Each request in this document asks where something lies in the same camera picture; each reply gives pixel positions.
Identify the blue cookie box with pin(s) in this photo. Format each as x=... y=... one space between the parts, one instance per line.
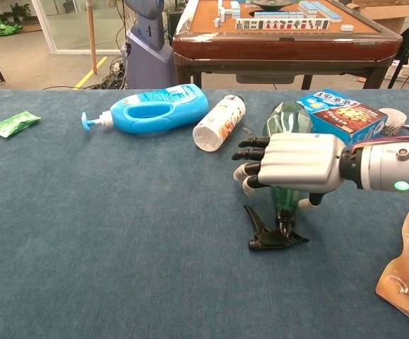
x=345 y=116

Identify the blue pump detergent bottle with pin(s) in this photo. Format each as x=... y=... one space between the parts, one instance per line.
x=176 y=106

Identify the green spray bottle black trigger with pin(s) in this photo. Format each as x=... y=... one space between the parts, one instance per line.
x=289 y=118

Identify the wooden pole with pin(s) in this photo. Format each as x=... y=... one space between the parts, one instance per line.
x=92 y=35

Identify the white drink bottle black cap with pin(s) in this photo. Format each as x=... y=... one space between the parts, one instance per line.
x=222 y=120

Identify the long stack blue-back mahjong tiles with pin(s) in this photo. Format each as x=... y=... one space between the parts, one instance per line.
x=319 y=10

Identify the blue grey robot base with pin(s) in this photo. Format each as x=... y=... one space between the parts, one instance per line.
x=147 y=53

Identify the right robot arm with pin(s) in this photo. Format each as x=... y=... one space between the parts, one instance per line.
x=384 y=166

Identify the brown mahjong table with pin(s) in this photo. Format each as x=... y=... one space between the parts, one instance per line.
x=282 y=49

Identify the row of blue-back mahjong tiles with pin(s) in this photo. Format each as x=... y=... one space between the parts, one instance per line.
x=274 y=15

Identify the single white mahjong tile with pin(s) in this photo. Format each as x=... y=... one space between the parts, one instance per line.
x=347 y=28

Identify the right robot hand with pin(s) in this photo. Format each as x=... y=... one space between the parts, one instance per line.
x=303 y=159

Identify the blue table cloth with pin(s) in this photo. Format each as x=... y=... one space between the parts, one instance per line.
x=119 y=229

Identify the small paper clip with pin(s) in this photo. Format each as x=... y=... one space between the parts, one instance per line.
x=246 y=130

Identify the row of face-up mahjong tiles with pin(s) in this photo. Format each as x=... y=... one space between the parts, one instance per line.
x=282 y=24

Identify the cardboard box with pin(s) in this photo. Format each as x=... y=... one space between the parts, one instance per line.
x=384 y=12

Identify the green snack sachet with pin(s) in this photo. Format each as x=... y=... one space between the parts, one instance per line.
x=13 y=123

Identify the black tripod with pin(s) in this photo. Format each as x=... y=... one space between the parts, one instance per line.
x=407 y=46

